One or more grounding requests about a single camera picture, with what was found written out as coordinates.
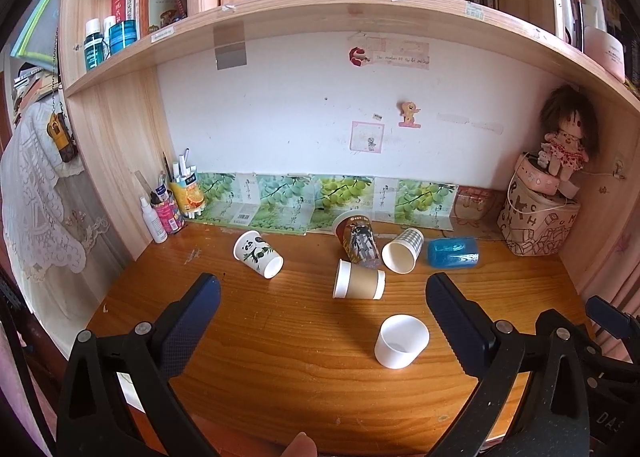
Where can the red books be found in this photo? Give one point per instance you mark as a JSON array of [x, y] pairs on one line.
[[122, 2]]

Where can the clear plastic ruler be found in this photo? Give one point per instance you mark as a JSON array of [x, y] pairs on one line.
[[142, 184]]

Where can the white pink jar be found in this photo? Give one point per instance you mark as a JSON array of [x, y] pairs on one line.
[[607, 52]]

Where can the white spray bottle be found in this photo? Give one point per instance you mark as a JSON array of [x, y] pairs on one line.
[[156, 224]]

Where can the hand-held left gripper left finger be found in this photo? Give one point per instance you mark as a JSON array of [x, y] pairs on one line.
[[192, 322]]

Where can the green clear folder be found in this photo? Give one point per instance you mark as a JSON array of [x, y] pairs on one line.
[[37, 22]]

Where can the grape print folded carton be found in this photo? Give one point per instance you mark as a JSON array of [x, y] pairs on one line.
[[285, 197]]

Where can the brown haired rag doll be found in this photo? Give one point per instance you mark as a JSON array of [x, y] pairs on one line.
[[567, 132]]

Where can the red wall sticker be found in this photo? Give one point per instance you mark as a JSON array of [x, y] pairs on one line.
[[357, 57]]

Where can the grey checked paper cup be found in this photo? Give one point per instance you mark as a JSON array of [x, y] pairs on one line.
[[410, 239]]

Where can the pink tin can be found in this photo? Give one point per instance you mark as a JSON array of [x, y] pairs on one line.
[[167, 214]]

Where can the orange pen holder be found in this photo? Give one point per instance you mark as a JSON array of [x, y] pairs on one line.
[[189, 194]]

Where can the white slim bottle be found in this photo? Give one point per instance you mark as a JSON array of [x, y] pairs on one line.
[[107, 29]]

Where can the taped paper note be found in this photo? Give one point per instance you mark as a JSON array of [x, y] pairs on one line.
[[400, 55]]

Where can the cartoon figure print cup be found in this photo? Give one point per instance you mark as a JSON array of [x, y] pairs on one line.
[[357, 239]]

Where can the upright white books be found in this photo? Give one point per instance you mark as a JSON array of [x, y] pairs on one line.
[[575, 7]]

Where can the teal jar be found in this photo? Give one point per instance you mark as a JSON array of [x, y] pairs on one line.
[[123, 37]]

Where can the blue plastic cup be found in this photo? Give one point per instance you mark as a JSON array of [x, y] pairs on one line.
[[452, 252]]

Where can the pink round box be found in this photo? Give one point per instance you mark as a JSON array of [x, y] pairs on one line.
[[532, 177]]

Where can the white lace cloth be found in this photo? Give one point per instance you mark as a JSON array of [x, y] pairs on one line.
[[35, 207]]

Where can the pink square note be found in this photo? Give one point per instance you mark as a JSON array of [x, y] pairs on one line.
[[366, 137]]

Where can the grey tape patch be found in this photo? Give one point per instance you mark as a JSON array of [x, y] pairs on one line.
[[230, 47]]

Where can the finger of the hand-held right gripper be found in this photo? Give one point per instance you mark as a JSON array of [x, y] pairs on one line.
[[607, 314]]

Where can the brown paper cup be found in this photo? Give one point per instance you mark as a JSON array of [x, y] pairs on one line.
[[361, 283]]

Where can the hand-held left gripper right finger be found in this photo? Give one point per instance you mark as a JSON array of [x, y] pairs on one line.
[[450, 317]]

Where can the plain white cup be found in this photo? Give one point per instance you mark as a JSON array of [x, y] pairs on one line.
[[395, 354]]

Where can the wooden bookshelf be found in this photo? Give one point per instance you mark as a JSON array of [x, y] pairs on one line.
[[300, 12]]

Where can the teal bottle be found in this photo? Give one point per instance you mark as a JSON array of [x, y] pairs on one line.
[[94, 49]]

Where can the printed fabric basket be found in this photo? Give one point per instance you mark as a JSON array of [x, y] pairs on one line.
[[535, 232]]

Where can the yellow hanging charm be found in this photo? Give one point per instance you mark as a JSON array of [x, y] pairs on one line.
[[61, 137]]

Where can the person's left hand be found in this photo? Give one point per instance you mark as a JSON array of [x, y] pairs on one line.
[[300, 447]]

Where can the orange cartoon sticker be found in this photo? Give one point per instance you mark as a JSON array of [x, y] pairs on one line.
[[409, 113]]

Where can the white panda print cup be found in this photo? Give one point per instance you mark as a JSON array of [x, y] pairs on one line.
[[252, 252]]

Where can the pink patterned box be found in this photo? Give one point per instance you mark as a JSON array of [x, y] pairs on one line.
[[475, 202]]

